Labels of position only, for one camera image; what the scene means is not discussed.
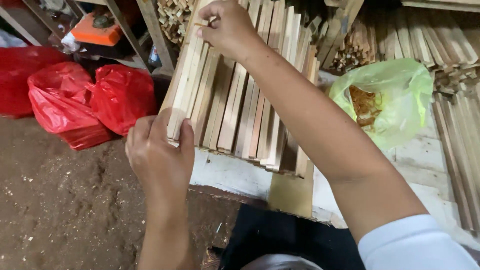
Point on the person's left hand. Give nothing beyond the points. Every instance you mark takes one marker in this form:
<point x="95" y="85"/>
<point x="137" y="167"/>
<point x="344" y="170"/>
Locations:
<point x="161" y="165"/>

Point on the person's right hand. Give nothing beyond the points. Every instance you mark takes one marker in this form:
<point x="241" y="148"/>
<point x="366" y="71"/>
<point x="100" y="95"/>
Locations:
<point x="234" y="30"/>

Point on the single pale wooden slat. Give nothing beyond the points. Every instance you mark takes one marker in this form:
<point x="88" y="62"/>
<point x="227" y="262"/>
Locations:
<point x="187" y="86"/>

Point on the bundle of short square sticks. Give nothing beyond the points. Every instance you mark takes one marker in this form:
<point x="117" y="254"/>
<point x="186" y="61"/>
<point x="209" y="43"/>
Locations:
<point x="174" y="18"/>

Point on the rounded red plastic bag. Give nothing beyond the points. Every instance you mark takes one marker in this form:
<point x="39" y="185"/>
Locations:
<point x="122" y="97"/>

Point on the stack of flat wooden slats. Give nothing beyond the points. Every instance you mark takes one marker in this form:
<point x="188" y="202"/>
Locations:
<point x="240" y="112"/>

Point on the creased red plastic bag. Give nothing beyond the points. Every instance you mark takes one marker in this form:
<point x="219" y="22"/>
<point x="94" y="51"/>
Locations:
<point x="62" y="105"/>

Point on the brown plywood board piece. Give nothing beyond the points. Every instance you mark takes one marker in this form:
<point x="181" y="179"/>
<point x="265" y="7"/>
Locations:
<point x="291" y="193"/>

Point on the cluttered wooden shelf rack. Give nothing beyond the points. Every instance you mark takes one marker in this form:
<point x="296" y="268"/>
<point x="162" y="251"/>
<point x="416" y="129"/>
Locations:
<point x="97" y="32"/>

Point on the black trousers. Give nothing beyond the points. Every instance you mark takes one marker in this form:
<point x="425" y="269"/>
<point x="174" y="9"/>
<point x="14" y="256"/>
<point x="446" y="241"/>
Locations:
<point x="285" y="236"/>

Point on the heap of brown rubber bands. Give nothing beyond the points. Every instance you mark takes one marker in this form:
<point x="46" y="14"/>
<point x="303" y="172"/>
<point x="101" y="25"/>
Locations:
<point x="363" y="107"/>

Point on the large red plastic bag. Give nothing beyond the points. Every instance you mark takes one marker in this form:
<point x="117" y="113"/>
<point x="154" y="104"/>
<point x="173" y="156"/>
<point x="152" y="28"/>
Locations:
<point x="18" y="80"/>

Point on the green translucent plastic bag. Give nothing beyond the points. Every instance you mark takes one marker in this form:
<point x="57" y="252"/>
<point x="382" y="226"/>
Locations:
<point x="401" y="90"/>

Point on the heap of wooden offcut strips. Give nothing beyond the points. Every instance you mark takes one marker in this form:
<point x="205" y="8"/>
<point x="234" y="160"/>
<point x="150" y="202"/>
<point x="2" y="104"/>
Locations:
<point x="412" y="37"/>

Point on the white plastic sack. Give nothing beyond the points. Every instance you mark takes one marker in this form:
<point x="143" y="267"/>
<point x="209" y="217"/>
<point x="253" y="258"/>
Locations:
<point x="11" y="39"/>

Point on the row of long dark battens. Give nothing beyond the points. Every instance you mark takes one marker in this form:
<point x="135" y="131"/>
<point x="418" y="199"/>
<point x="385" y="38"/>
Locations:
<point x="459" y="150"/>

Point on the white long sleeve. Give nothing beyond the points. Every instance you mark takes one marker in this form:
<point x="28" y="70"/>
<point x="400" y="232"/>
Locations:
<point x="412" y="245"/>

